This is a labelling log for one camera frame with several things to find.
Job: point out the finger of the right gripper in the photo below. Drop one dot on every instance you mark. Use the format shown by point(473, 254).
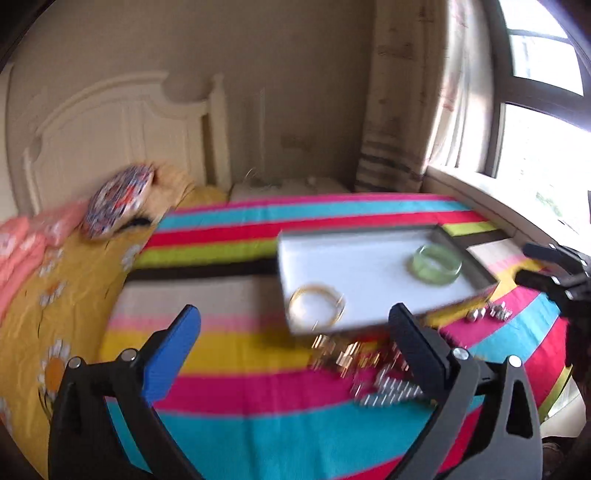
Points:
point(571, 294)
point(569, 259)

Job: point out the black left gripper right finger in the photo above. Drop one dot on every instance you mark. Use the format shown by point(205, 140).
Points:
point(506, 442)

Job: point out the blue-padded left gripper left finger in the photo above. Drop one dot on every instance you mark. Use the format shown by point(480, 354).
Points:
point(104, 424)

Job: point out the green jade bangle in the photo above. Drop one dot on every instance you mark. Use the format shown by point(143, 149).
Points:
point(436, 264)

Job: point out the gold mesh bangle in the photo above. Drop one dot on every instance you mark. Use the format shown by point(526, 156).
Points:
point(315, 307)

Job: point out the grey cardboard tray box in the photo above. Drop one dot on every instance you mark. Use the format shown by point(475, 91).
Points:
point(371, 268)

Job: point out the yellow daisy bedsheet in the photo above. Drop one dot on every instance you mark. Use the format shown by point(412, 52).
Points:
point(94, 299)

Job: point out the dark framed window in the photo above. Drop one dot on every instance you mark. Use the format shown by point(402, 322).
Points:
point(541, 78)

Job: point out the rainbow striped tablecloth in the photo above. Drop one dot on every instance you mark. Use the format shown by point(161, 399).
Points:
point(246, 404)

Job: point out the folded pink floral quilt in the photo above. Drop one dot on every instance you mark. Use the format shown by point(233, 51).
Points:
point(22, 251)

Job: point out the pink floral pillow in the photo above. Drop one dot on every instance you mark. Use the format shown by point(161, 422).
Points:
point(57, 224)

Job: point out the round patterned cushion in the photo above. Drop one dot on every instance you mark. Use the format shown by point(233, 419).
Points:
point(117, 201)

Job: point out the beige fuzzy blanket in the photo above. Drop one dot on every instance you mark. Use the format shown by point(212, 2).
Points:
point(169, 186)

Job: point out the printed beige curtain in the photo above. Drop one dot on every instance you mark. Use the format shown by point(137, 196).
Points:
point(417, 64)

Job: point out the white bedside table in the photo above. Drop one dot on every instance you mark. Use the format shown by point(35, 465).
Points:
point(257, 189)

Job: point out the white wooden headboard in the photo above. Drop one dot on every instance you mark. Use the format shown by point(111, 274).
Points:
point(123, 120)

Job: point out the wall power socket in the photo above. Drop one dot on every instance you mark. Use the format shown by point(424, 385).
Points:
point(297, 142)

